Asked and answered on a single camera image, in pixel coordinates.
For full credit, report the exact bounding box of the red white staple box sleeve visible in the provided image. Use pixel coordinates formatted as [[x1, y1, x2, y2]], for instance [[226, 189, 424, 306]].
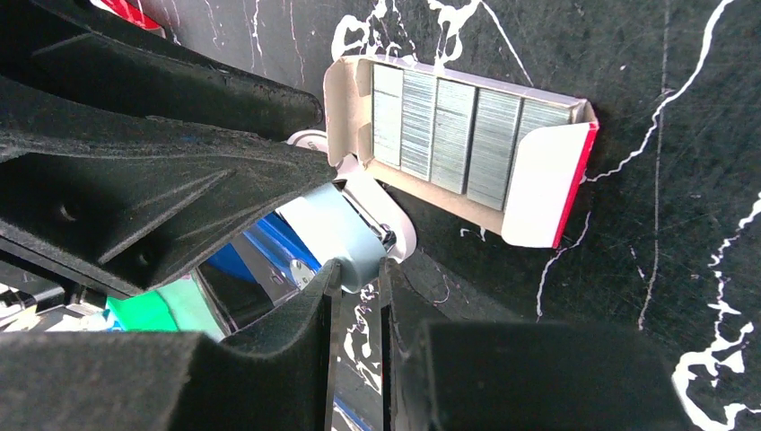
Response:
[[89, 0, 167, 39]]

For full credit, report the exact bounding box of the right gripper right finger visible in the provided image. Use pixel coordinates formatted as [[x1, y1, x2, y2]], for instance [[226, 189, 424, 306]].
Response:
[[379, 259, 690, 430]]

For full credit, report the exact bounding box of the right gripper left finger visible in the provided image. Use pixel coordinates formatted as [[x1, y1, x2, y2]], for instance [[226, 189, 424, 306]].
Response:
[[1, 260, 342, 430]]

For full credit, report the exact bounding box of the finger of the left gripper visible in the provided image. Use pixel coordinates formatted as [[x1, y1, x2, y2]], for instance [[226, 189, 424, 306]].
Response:
[[1, 79, 335, 296], [1, 1, 324, 140]]

